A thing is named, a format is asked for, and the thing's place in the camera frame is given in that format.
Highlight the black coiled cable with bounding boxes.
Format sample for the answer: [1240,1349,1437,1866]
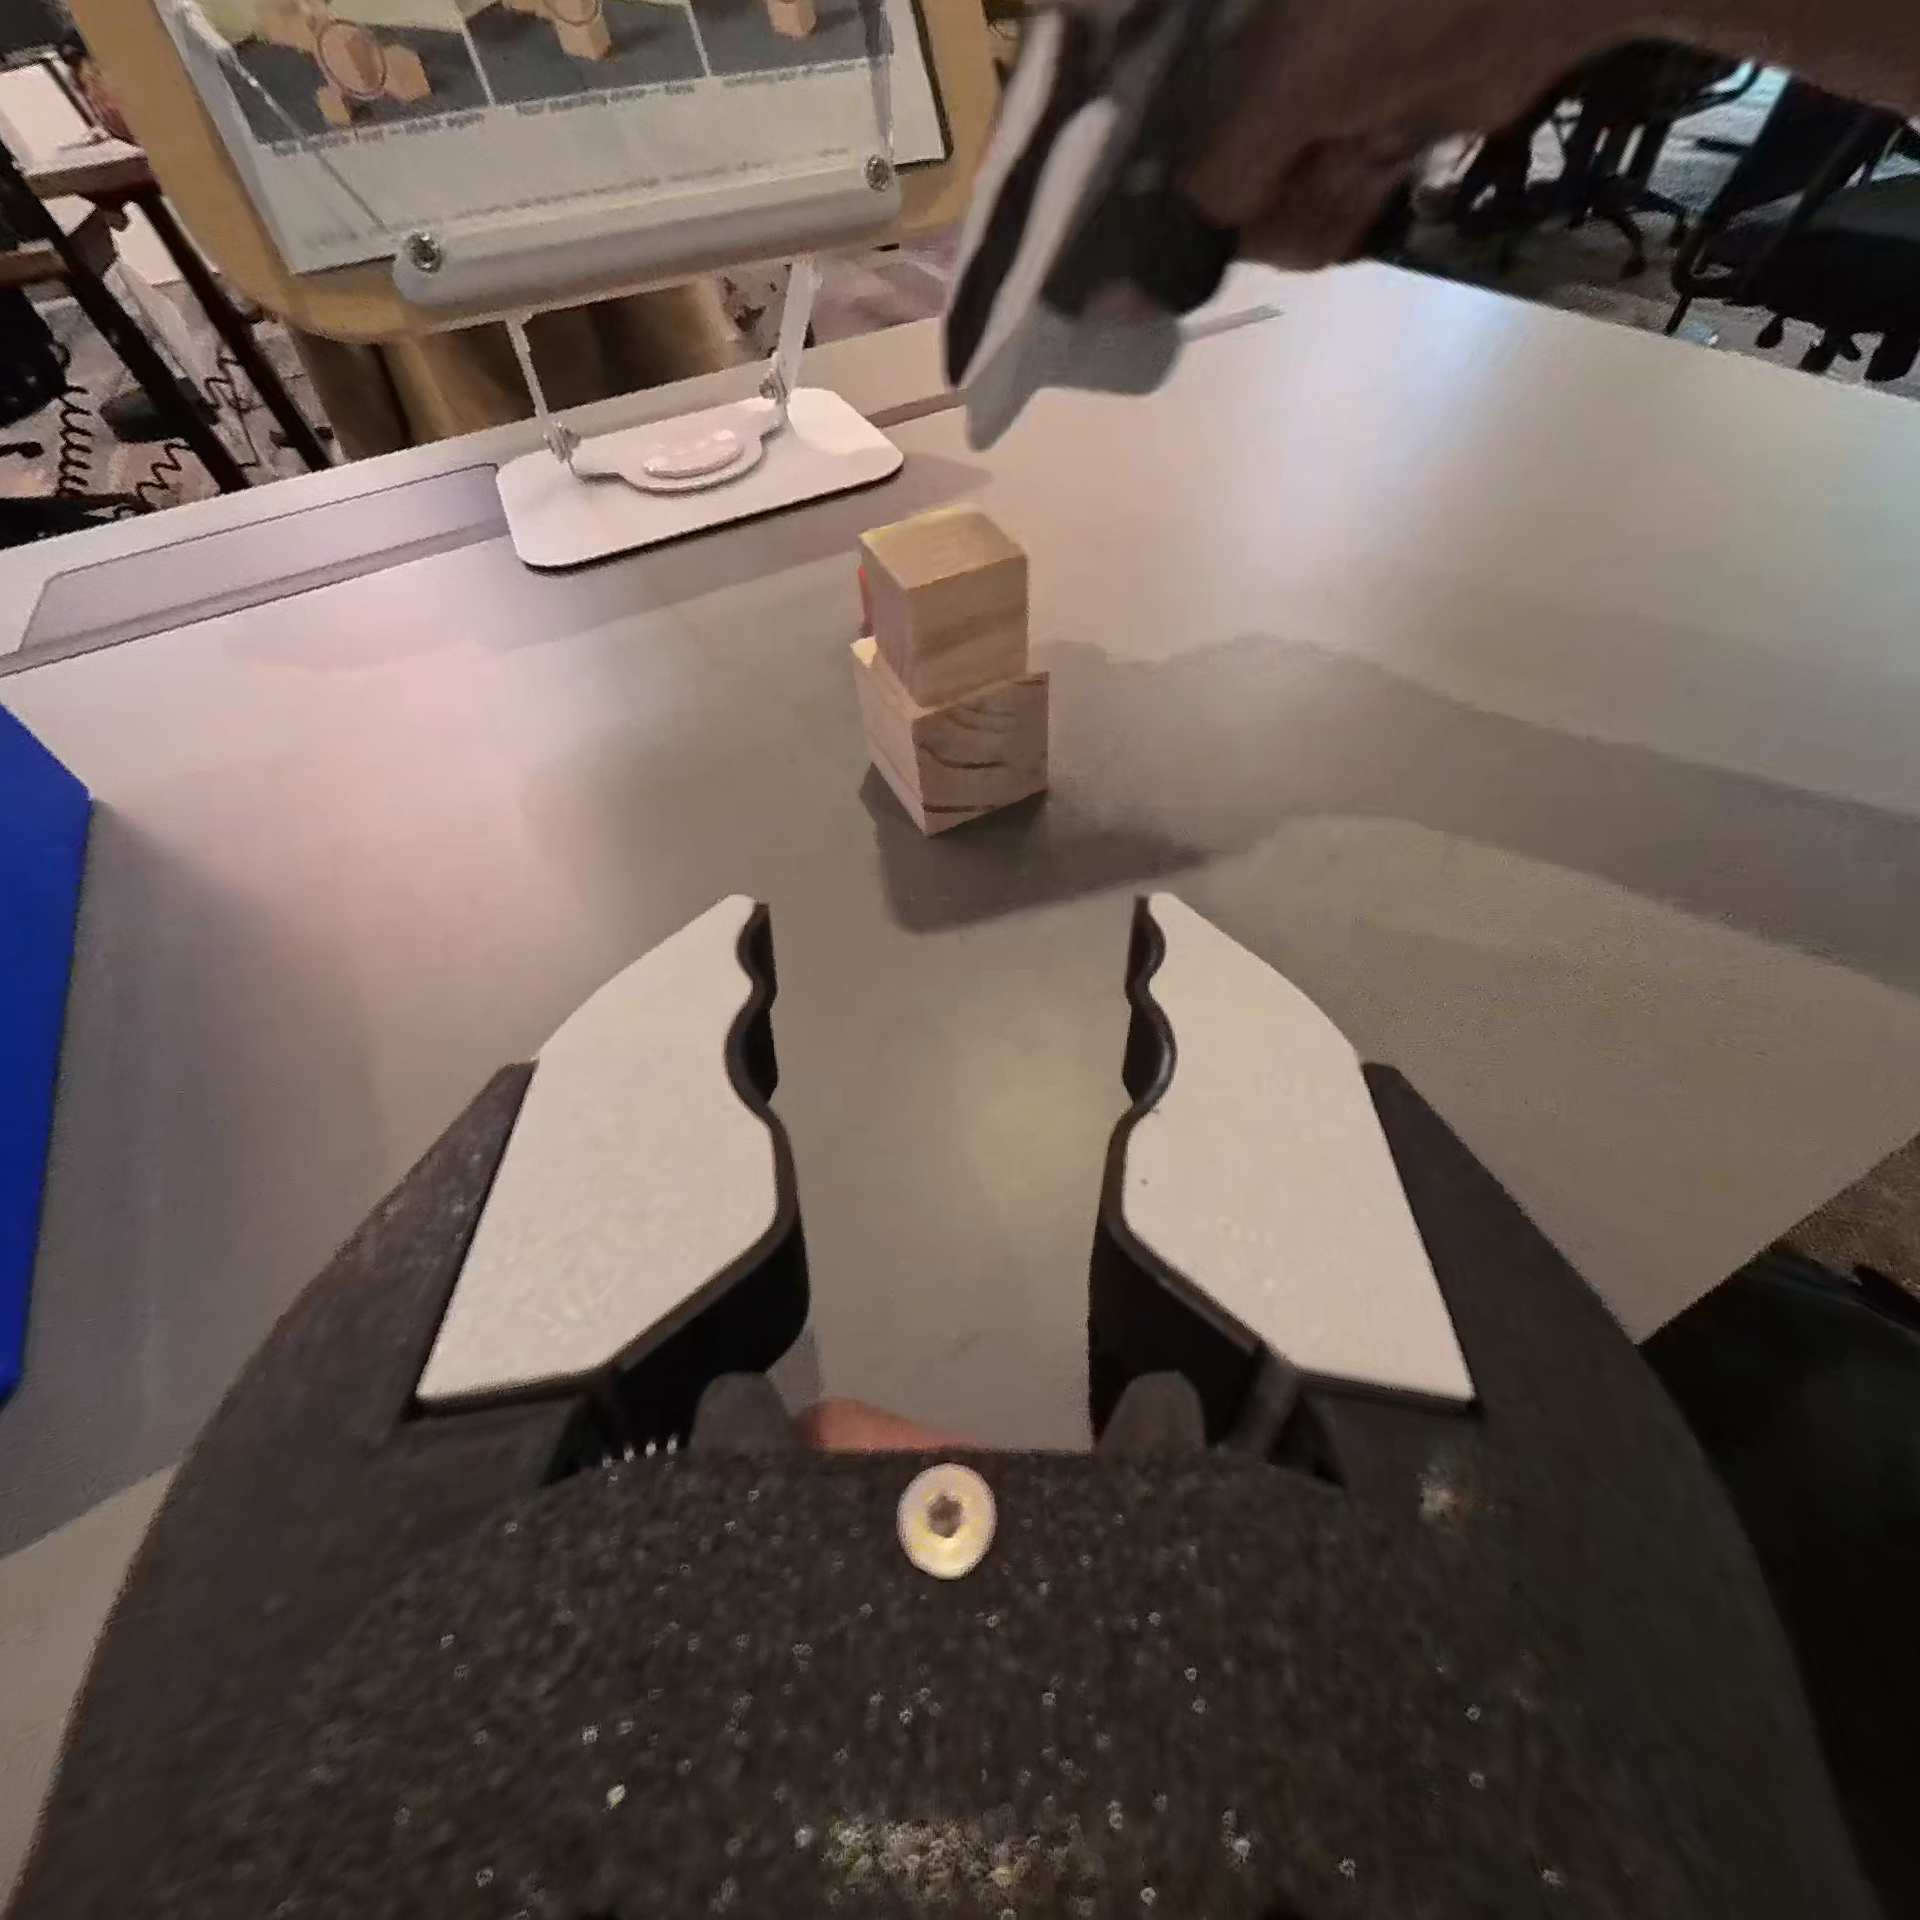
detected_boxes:
[51,382,227,523]

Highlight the black office chair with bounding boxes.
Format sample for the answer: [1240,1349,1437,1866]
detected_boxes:
[1664,89,1920,379]
[1412,52,1668,280]

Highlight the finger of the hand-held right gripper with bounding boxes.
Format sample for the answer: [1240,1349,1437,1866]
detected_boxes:
[943,5,1073,391]
[966,103,1187,453]

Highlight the instruction sign on white stand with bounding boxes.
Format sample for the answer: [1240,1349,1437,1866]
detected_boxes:
[151,0,956,573]

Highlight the dark-grained wooden cube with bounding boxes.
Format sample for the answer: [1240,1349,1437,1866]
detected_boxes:
[852,638,1055,839]

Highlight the black metal frame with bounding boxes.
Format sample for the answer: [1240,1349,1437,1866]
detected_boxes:
[0,136,339,500]

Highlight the pale wooden cube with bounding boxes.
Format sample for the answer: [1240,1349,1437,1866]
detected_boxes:
[858,509,1033,705]

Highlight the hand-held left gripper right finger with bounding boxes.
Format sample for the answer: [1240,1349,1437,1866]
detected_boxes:
[1087,891,1481,1449]

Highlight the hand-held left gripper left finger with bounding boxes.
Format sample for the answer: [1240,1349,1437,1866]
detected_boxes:
[412,895,812,1419]

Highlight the blue plastic bin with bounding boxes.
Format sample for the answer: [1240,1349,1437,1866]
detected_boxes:
[0,704,94,1407]

